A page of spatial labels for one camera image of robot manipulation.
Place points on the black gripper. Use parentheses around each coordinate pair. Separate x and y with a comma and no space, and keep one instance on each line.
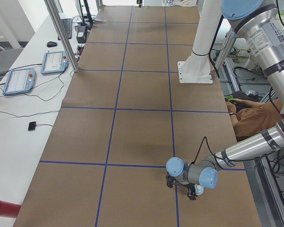
(191,190)

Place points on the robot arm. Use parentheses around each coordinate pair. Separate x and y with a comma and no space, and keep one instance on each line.
(253,20)

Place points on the brown paper table mat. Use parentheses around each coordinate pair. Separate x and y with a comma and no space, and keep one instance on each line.
(124,115)

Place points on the person in brown shirt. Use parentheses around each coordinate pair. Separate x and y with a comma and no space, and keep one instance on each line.
(249,117)

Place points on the green object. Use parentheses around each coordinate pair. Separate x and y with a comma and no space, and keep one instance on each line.
(229,99)

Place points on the small black square device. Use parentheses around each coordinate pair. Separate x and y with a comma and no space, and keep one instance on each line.
(32,126)

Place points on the far blue teach pendant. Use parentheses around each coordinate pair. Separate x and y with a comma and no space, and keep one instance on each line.
(54,62)

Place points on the blue teach pendant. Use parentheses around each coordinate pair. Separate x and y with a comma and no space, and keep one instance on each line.
(54,62)
(19,81)

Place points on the red cylinder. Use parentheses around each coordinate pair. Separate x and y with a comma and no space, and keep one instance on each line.
(9,210)

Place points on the black power adapter box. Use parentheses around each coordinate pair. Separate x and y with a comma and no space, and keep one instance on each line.
(81,34)

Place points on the black computer mouse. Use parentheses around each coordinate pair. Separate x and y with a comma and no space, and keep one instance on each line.
(51,44)

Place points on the near blue teach pendant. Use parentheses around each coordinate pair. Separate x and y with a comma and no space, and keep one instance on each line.
(19,81)

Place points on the black keyboard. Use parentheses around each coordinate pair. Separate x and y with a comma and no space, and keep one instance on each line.
(67,25)

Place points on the white camera stand base plate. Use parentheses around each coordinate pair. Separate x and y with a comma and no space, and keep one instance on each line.
(193,72)

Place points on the white camera stand pole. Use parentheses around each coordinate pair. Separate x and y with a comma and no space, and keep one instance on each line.
(209,23)

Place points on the aluminium frame post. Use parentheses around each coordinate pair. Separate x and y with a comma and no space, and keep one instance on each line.
(54,14)

